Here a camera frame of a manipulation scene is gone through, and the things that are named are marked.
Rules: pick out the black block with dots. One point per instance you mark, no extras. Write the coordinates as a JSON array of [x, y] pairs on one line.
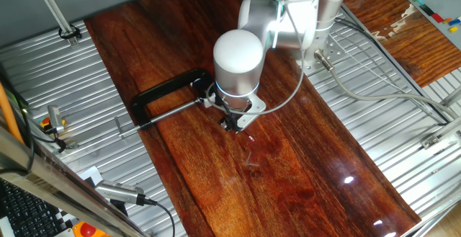
[[427, 10]]

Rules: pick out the black keyboard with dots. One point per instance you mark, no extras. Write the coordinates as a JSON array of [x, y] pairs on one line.
[[25, 212]]

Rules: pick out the orange block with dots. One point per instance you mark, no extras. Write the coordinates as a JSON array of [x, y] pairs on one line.
[[447, 21]]

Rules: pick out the black red pencil pink eraser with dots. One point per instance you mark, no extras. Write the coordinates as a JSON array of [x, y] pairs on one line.
[[248, 137]]

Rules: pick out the orange tube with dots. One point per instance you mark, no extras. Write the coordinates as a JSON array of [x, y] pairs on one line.
[[9, 114]]

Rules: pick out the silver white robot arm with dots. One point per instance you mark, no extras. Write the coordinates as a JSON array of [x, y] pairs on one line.
[[237, 60]]

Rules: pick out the silver depth camera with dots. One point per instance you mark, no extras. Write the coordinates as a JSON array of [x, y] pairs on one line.
[[119, 192]]

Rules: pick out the silver aluminium stand pole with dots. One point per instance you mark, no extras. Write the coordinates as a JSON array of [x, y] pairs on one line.
[[54, 10]]

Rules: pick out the black camera stand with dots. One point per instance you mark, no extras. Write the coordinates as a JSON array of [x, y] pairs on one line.
[[119, 208]]

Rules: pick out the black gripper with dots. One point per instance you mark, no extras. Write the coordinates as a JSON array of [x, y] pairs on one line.
[[236, 111]]

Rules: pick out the rough wood grain mat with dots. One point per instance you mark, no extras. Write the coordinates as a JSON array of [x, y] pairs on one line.
[[407, 49]]

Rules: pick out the orange emergency stop box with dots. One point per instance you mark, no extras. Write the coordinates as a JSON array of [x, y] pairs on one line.
[[88, 230]]

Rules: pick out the red block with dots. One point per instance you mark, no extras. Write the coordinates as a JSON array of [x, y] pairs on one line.
[[437, 17]]

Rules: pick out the black metal C-clamp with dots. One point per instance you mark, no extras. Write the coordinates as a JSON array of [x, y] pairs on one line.
[[162, 87]]

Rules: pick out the black white marker sheet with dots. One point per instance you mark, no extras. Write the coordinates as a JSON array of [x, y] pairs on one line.
[[90, 175]]

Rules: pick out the aluminium profile with bracket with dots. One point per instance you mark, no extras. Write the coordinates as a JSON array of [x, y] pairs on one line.
[[437, 136]]

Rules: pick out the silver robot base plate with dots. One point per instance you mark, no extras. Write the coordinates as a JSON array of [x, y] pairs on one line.
[[335, 49]]

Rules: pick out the yellow block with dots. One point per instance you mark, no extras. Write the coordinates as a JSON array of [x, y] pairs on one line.
[[453, 29]]

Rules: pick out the shiny steel frame rail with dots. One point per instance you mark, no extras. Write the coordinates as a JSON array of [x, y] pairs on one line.
[[54, 179]]

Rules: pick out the glossy wood grain mat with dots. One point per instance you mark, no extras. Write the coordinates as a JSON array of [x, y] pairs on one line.
[[288, 175]]

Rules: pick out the blue block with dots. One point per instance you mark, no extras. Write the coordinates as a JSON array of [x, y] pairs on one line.
[[455, 22]]

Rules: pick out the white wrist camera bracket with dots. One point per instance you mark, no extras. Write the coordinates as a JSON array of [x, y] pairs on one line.
[[254, 112]]

